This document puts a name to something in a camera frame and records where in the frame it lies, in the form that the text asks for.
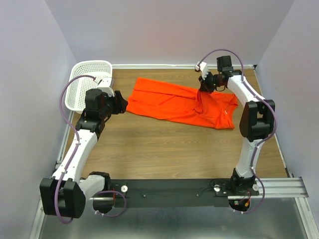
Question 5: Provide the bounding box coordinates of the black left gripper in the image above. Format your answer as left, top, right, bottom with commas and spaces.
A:
100, 90, 129, 119

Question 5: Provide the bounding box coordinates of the orange t shirt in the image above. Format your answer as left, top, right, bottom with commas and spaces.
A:
127, 78, 238, 129

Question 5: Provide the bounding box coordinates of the white perforated plastic basket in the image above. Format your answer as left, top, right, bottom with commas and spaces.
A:
65, 60, 113, 114

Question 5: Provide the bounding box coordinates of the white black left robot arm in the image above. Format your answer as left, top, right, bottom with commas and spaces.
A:
39, 89, 128, 224

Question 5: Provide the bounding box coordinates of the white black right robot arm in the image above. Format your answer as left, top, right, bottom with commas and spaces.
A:
195, 56, 276, 195

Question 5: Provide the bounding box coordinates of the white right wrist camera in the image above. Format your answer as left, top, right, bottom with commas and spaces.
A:
194, 61, 210, 80

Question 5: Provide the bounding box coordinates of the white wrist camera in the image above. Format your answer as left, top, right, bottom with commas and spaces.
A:
194, 61, 210, 80
94, 77, 115, 97

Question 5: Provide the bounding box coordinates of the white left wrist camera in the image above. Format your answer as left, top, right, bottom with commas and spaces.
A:
94, 77, 115, 97

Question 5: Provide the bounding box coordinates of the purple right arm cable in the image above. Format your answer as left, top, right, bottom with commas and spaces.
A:
199, 49, 278, 215

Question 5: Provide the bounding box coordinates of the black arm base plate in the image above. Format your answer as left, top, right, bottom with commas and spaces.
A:
82, 178, 260, 209

